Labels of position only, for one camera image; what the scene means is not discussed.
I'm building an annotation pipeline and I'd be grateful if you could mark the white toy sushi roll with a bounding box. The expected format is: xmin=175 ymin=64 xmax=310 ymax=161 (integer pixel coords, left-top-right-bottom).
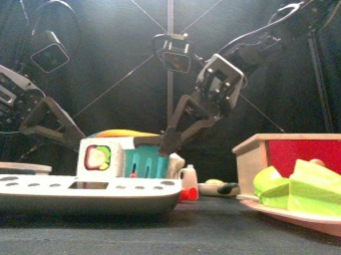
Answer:
xmin=76 ymin=137 xmax=137 ymax=179

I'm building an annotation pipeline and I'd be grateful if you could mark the white toy mug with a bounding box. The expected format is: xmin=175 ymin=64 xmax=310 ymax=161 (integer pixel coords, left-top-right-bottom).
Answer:
xmin=165 ymin=152 xmax=185 ymax=180

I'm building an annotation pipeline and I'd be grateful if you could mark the teal slotted toy basket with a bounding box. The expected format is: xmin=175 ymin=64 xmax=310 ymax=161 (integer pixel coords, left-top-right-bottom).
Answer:
xmin=85 ymin=131 xmax=172 ymax=180

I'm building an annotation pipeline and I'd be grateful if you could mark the orange yellow toy banana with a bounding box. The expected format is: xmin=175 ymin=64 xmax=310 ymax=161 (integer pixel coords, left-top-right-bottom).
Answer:
xmin=93 ymin=128 xmax=160 ymax=139

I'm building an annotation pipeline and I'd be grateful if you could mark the small white bottle red base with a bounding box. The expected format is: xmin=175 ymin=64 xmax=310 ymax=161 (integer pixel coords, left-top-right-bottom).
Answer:
xmin=177 ymin=163 xmax=199 ymax=203

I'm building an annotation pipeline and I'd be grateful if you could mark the white black toy piece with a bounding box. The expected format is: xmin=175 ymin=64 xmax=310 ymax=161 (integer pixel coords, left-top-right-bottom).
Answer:
xmin=196 ymin=178 xmax=240 ymax=197

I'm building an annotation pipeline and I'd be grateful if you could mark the white grey toy board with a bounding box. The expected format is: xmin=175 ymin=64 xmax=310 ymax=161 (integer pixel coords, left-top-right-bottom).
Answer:
xmin=0 ymin=173 xmax=183 ymax=217

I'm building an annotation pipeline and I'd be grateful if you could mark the wooden box red panel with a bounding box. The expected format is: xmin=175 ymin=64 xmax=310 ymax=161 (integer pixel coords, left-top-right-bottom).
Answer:
xmin=231 ymin=132 xmax=341 ymax=197

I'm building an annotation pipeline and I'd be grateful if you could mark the pink wooden plate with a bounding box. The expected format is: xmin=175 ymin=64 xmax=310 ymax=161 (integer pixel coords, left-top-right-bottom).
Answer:
xmin=238 ymin=194 xmax=341 ymax=239

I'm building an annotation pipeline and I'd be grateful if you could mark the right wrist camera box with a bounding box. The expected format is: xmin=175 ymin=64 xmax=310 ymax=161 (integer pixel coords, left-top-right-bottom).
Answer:
xmin=152 ymin=32 xmax=195 ymax=75

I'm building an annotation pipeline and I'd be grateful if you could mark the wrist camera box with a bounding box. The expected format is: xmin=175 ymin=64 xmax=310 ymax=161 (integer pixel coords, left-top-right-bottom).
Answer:
xmin=152 ymin=32 xmax=195 ymax=75
xmin=29 ymin=30 xmax=72 ymax=75

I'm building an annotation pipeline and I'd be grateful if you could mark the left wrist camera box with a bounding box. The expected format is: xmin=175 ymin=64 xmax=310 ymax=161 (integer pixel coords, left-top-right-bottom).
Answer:
xmin=29 ymin=30 xmax=72 ymax=75

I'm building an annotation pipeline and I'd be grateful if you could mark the vertical metal frame pole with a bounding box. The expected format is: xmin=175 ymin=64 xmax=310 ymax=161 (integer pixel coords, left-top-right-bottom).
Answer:
xmin=165 ymin=0 xmax=175 ymax=132

